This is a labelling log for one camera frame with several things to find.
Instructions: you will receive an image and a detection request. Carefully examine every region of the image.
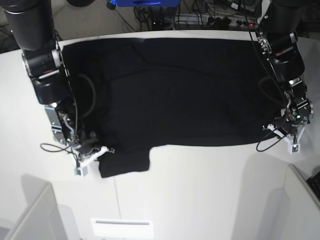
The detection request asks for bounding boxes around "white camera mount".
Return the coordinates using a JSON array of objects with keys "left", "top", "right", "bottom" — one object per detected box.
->
[
  {"left": 73, "top": 146, "right": 115, "bottom": 177},
  {"left": 266, "top": 124, "right": 307, "bottom": 155}
]

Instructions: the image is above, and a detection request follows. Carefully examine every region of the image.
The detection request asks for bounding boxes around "black keyboard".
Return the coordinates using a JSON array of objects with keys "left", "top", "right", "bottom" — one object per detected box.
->
[{"left": 307, "top": 172, "right": 320, "bottom": 198}]

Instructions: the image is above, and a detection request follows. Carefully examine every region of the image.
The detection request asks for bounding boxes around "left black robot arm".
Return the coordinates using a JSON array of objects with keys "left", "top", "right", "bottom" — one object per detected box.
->
[{"left": 256, "top": 0, "right": 313, "bottom": 135}]

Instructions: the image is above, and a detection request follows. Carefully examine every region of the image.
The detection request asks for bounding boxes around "left grey partition panel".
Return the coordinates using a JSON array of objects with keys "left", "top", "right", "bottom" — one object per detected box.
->
[{"left": 4, "top": 183, "right": 68, "bottom": 240}]

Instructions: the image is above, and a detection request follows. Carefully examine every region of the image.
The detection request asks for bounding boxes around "white slotted plate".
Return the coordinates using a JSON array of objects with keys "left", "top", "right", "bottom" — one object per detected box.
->
[{"left": 90, "top": 218, "right": 154, "bottom": 239}]

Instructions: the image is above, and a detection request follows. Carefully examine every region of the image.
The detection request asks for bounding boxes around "right grey partition panel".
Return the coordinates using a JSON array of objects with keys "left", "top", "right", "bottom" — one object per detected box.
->
[{"left": 255, "top": 164, "right": 320, "bottom": 240}]

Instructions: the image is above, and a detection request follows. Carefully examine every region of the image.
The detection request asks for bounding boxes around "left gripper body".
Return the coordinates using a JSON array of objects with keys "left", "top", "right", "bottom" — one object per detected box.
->
[{"left": 282, "top": 79, "right": 314, "bottom": 134}]

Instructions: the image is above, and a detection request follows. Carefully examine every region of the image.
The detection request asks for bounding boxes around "black T-shirt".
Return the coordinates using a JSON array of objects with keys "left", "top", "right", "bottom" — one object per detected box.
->
[{"left": 62, "top": 38, "right": 285, "bottom": 178}]

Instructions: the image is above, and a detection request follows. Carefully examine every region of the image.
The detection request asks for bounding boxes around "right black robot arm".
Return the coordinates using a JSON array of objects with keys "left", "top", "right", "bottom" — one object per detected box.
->
[{"left": 0, "top": 0, "right": 101, "bottom": 158}]

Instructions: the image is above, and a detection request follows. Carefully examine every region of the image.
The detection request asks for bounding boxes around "white power strip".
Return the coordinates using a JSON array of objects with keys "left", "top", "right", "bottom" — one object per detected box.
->
[{"left": 171, "top": 13, "right": 258, "bottom": 30}]

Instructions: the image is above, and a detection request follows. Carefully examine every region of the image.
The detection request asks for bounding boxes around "blue box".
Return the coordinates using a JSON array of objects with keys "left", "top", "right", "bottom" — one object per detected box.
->
[{"left": 110, "top": 0, "right": 180, "bottom": 7}]

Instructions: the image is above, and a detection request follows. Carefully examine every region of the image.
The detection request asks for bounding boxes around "grey partition panel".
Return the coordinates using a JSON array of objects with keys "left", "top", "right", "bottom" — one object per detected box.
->
[
  {"left": 4, "top": 183, "right": 68, "bottom": 240},
  {"left": 255, "top": 164, "right": 320, "bottom": 240}
]

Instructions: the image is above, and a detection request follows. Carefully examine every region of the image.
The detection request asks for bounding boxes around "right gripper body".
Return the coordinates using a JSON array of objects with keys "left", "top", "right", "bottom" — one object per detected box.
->
[{"left": 44, "top": 99, "right": 100, "bottom": 156}]

